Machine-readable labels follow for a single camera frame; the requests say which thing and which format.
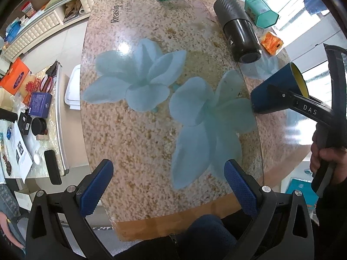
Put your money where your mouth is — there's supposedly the blue cup yellow inside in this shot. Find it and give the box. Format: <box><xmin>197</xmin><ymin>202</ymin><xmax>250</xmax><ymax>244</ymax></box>
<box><xmin>250</xmin><ymin>62</ymin><xmax>309</xmax><ymax>114</ymax></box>

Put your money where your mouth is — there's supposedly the person's right hand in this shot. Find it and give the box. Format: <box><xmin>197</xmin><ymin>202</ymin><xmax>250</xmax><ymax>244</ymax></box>
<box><xmin>310</xmin><ymin>130</ymin><xmax>347</xmax><ymax>185</ymax></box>

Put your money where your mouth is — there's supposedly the black glasses case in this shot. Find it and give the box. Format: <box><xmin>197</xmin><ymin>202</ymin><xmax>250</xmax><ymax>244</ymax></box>
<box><xmin>44</xmin><ymin>150</ymin><xmax>62</xmax><ymax>185</ymax></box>

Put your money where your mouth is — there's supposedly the orange plastic jar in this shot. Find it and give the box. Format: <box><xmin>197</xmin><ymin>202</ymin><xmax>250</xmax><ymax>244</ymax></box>
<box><xmin>260</xmin><ymin>31</ymin><xmax>283</xmax><ymax>56</ymax></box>

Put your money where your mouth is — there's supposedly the black thermos bottle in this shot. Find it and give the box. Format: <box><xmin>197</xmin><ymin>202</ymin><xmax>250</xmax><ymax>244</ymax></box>
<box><xmin>213</xmin><ymin>0</ymin><xmax>262</xmax><ymax>63</ymax></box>

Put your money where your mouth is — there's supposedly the teal hexagonal box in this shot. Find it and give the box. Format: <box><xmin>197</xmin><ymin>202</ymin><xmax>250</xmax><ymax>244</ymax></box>
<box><xmin>244</xmin><ymin>0</ymin><xmax>279</xmax><ymax>29</ymax></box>

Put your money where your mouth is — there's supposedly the white storage container lid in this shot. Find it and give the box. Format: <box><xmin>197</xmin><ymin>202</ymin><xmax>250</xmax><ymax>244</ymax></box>
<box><xmin>64</xmin><ymin>64</ymin><xmax>81</xmax><ymax>110</ymax></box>

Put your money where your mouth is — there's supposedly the purple small box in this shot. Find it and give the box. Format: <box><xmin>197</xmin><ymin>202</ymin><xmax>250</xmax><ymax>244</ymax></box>
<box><xmin>28</xmin><ymin>92</ymin><xmax>52</xmax><ymax>119</ymax></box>

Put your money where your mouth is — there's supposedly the orange cardboard box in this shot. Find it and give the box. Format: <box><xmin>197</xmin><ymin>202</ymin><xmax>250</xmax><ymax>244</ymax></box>
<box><xmin>1</xmin><ymin>58</ymin><xmax>29</xmax><ymax>95</ymax></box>

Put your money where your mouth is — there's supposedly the white tufted bench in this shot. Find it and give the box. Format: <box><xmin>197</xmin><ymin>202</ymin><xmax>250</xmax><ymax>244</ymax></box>
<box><xmin>2</xmin><ymin>0</ymin><xmax>96</xmax><ymax>62</ymax></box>

